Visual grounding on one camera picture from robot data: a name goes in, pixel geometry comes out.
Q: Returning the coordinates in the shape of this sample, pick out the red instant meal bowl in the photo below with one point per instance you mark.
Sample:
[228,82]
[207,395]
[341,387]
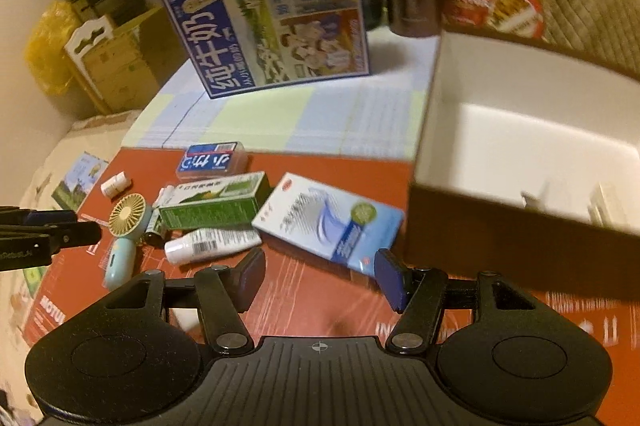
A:
[523,18]

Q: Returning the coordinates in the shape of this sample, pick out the beige quilted chair cover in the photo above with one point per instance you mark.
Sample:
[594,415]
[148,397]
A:
[605,29]

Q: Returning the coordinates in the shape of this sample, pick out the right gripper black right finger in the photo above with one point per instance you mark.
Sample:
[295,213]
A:
[417,295]

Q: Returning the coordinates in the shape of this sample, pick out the white comb rack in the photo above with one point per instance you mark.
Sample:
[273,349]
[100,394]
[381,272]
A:
[605,209]

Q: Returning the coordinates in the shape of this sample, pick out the red Motul cardboard sheet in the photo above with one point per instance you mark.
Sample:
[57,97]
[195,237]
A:
[300,299]

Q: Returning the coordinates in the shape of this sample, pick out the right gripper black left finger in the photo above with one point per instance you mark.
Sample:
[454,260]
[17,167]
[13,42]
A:
[223,294]

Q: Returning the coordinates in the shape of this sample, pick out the yellow plastic bag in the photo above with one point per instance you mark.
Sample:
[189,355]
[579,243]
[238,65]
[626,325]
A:
[45,53]

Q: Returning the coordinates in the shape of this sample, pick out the white ointment tube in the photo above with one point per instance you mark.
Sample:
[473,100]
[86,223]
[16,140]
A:
[209,243]

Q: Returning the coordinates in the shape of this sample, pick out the yellow cardboard box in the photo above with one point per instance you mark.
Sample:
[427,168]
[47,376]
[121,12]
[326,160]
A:
[123,68]

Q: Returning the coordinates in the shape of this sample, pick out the teal handheld mini fan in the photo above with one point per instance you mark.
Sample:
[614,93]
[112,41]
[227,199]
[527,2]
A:
[127,223]

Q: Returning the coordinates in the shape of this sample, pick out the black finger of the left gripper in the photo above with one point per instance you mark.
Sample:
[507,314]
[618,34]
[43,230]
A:
[15,216]
[82,233]

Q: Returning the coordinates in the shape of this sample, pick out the blue white medicine box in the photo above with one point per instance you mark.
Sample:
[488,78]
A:
[339,228]

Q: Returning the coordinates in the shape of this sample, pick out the small white pill bottle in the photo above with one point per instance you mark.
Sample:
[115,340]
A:
[114,186]

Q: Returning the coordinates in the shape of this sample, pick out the pastel checked tablecloth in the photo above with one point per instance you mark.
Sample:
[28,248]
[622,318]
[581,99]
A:
[373,116]

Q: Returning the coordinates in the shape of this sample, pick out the small spray bottle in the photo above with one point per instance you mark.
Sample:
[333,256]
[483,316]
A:
[156,232]

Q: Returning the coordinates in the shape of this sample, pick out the blue milk carton box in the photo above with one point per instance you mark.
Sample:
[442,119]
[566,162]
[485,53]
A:
[240,46]

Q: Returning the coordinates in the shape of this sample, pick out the green white spray box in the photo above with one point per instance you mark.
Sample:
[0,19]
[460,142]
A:
[224,202]

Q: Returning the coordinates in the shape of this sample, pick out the brown open storage box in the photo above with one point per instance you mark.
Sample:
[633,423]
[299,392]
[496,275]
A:
[504,115]

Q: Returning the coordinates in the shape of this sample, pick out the blue clear plastic case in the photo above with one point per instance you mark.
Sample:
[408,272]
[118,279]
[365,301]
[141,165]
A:
[211,160]

